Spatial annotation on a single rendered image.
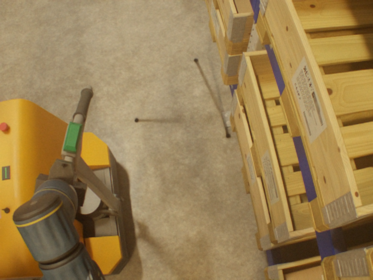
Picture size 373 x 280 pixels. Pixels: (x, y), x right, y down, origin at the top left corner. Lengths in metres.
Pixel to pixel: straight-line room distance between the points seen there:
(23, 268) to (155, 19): 2.10
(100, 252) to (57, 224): 1.32
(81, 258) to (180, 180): 1.71
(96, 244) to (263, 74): 1.21
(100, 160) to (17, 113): 0.62
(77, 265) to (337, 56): 1.02
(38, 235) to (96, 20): 2.50
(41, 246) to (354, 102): 0.99
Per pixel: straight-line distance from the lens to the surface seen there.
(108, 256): 2.06
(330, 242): 1.27
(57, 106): 2.77
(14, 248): 1.63
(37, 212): 0.73
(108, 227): 2.13
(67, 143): 1.04
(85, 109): 1.15
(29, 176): 1.70
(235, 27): 1.87
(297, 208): 1.69
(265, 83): 1.86
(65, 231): 0.75
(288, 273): 1.94
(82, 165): 1.37
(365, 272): 0.96
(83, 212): 2.02
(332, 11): 1.45
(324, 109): 1.00
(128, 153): 2.51
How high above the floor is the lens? 2.36
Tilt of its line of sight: 70 degrees down
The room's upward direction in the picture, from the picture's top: 1 degrees counter-clockwise
